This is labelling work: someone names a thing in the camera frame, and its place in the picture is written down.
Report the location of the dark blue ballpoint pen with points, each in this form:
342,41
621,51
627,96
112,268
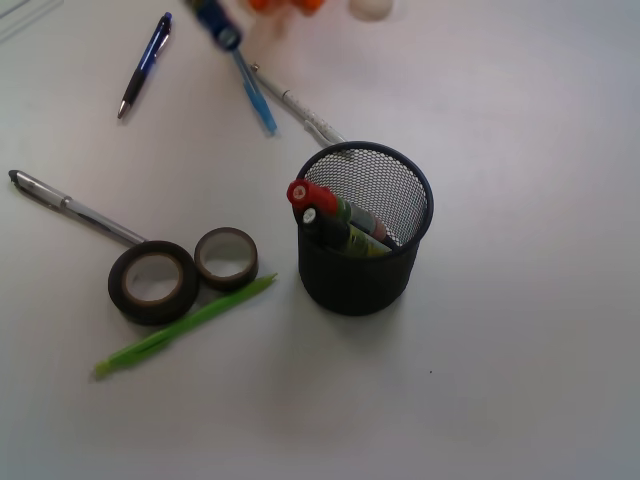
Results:
148,59

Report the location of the red capped marker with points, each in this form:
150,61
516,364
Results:
303,193

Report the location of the green mechanical pencil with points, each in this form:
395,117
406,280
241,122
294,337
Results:
143,350

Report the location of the small dark tape roll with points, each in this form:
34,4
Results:
226,259

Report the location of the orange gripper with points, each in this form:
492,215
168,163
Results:
307,7

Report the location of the blue capped marker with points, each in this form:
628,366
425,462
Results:
213,17

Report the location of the light blue translucent pen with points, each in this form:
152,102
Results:
254,94

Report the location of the black capped marker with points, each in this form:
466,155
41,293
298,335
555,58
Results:
337,235

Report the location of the white slim pen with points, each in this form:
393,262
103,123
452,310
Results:
321,130

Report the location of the black mesh pen holder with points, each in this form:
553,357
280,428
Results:
385,182

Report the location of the silver grey pen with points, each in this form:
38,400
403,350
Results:
64,204

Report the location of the large black tape roll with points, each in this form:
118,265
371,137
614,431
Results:
154,283

